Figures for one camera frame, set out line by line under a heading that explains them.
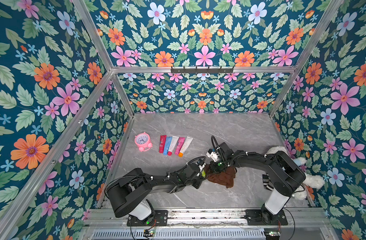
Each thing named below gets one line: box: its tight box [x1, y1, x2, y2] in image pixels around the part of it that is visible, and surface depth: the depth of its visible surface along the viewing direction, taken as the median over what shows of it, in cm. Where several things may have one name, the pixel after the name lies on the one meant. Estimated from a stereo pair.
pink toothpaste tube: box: [175, 137, 186, 156], surface depth 103 cm
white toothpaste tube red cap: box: [167, 136, 179, 156], surface depth 103 cm
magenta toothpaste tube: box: [159, 135, 167, 154], surface depth 103 cm
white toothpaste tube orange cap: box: [178, 136, 194, 158], surface depth 101 cm
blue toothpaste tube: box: [163, 136, 173, 156], surface depth 103 cm
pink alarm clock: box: [134, 131, 153, 153], surface depth 103 cm
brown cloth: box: [204, 164, 237, 189], surface depth 88 cm
